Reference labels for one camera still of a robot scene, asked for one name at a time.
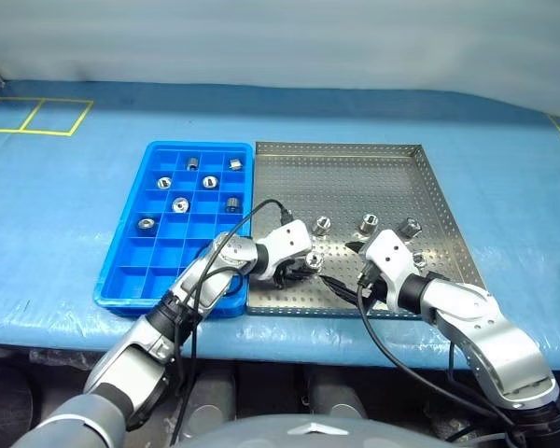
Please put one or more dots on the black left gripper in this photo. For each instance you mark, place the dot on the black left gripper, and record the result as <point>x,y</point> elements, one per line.
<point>287,274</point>

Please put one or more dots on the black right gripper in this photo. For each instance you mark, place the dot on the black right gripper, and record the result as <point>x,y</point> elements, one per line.
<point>371,284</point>

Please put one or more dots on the small metal roller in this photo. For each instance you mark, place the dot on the small metal roller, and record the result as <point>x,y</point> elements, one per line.
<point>234,163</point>
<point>321,226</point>
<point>209,181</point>
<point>180,205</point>
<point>192,163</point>
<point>233,203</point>
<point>419,258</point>
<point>315,259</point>
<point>145,224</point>
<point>163,182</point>
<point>368,223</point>

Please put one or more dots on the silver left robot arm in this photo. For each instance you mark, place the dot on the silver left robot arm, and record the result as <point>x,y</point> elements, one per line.
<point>135,354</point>

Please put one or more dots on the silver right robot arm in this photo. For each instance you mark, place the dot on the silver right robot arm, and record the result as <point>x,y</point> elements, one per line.
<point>494,340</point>

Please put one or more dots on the perforated steel tray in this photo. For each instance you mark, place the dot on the perforated steel tray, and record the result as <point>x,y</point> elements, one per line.
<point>345,186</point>

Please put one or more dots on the blue plastic compartment tray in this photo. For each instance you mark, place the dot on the blue plastic compartment tray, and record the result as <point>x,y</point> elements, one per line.
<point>135,280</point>

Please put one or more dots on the dark-sided metal roller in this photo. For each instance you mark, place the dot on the dark-sided metal roller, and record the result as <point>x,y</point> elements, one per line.
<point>410,228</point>

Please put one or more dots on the grey rounded cylinder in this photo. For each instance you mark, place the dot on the grey rounded cylinder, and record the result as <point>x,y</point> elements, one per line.
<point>212,401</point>
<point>338,396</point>

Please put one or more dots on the grey robot torso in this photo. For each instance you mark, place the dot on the grey robot torso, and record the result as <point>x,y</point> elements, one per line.
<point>308,436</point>

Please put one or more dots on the dark round disc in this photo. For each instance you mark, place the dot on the dark round disc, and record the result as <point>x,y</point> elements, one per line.
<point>4,401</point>

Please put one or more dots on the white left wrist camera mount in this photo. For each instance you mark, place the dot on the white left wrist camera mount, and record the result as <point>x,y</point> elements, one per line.
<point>289,238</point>

